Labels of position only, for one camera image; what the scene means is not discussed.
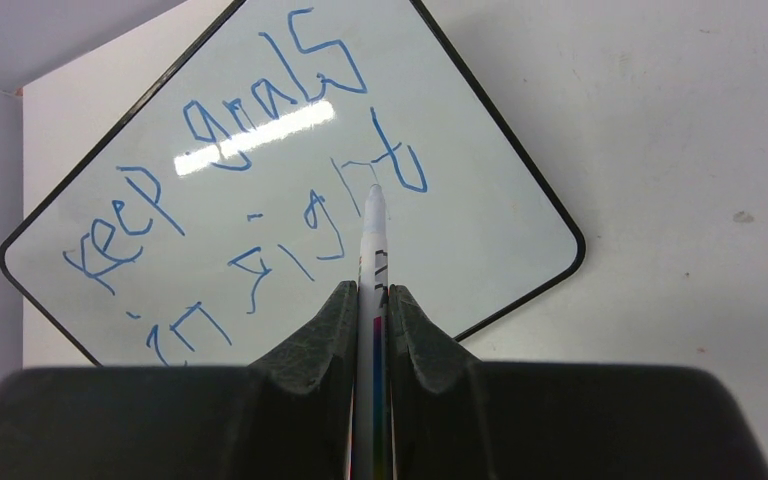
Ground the white marker pen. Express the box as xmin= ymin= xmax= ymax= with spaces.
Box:
xmin=350 ymin=184 xmax=393 ymax=479

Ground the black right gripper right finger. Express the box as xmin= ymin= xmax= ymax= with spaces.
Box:
xmin=388 ymin=285 xmax=768 ymax=479

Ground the white whiteboard black frame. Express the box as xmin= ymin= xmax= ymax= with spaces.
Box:
xmin=0 ymin=1 xmax=584 ymax=365

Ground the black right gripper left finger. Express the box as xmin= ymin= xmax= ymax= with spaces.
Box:
xmin=0 ymin=281 xmax=358 ymax=479

